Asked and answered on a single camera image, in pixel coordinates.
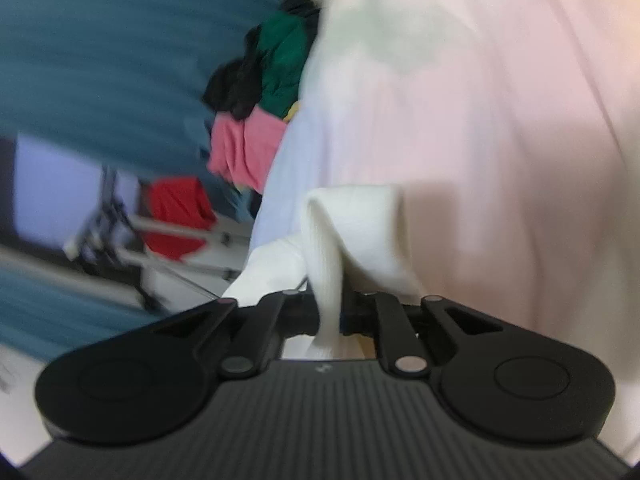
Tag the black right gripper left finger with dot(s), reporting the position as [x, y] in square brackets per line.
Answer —
[143, 385]

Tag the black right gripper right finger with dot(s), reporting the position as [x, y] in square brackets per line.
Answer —
[500, 380]

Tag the white ribbed garment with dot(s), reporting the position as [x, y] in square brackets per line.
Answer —
[356, 234]

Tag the white drying rack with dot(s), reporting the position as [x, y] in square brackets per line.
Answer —
[108, 258]

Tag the red cloth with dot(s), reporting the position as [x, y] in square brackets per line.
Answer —
[184, 202]

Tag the dark framed window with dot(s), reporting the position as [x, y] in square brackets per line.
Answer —
[47, 193]

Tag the pink cloth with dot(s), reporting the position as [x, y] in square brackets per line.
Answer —
[242, 151]

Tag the pastel rainbow bed cover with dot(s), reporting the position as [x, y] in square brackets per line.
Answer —
[513, 128]

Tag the black cloth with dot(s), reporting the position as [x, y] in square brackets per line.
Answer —
[236, 87]

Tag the teal curtain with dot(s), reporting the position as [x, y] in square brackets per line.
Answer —
[120, 82]

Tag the green cloth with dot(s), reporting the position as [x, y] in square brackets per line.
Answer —
[284, 44]

